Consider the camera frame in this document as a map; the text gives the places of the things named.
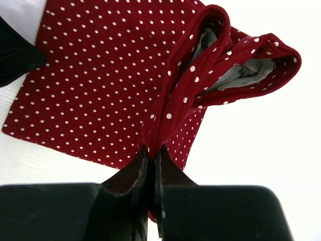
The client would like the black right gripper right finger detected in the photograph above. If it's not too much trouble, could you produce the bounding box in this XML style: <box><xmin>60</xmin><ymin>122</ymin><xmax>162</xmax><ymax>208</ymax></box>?
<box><xmin>152</xmin><ymin>146</ymin><xmax>292</xmax><ymax>240</ymax></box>

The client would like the red polka dot skirt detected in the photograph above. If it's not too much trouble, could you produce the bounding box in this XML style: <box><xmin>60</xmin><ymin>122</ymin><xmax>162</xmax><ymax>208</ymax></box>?
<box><xmin>2</xmin><ymin>0</ymin><xmax>302</xmax><ymax>221</ymax></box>

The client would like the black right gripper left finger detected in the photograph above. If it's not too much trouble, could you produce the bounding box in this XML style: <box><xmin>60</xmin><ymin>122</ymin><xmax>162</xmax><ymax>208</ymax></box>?
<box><xmin>1</xmin><ymin>147</ymin><xmax>148</xmax><ymax>240</ymax></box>

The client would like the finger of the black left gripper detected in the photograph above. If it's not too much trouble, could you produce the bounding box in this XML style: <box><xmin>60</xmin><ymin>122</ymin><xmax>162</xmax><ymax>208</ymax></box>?
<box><xmin>1</xmin><ymin>18</ymin><xmax>46</xmax><ymax>87</ymax></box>

